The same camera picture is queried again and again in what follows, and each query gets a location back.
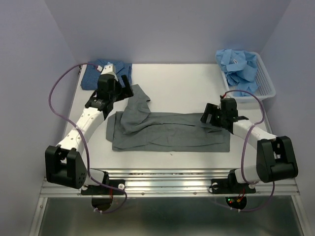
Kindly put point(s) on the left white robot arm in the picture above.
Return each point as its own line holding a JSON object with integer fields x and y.
{"x": 63, "y": 162}

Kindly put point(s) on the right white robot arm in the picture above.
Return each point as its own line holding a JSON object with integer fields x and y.
{"x": 275, "y": 157}

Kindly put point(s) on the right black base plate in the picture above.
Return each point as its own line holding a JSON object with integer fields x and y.
{"x": 225, "y": 186}

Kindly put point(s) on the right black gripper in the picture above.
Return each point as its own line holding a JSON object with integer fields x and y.
{"x": 210, "y": 108}

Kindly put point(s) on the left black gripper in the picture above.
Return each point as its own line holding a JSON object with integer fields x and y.
{"x": 127, "y": 91}

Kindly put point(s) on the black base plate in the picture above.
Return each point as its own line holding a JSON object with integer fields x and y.
{"x": 225, "y": 186}
{"x": 97, "y": 190}

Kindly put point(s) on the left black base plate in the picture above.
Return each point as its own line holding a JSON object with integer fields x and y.
{"x": 97, "y": 190}

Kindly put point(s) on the folded dark blue checked shirt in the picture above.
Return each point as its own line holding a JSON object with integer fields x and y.
{"x": 91, "y": 75}

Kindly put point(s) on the white plastic basket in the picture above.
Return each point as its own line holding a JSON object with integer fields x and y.
{"x": 265, "y": 90}

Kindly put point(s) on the aluminium mounting rail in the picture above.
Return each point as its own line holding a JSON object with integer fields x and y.
{"x": 170, "y": 183}

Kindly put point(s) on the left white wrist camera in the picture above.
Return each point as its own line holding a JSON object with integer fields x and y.
{"x": 107, "y": 69}

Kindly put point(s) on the grey long sleeve shirt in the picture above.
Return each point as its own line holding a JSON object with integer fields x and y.
{"x": 136, "y": 128}

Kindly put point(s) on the crumpled light blue shirt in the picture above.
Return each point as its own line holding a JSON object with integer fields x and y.
{"x": 240, "y": 69}

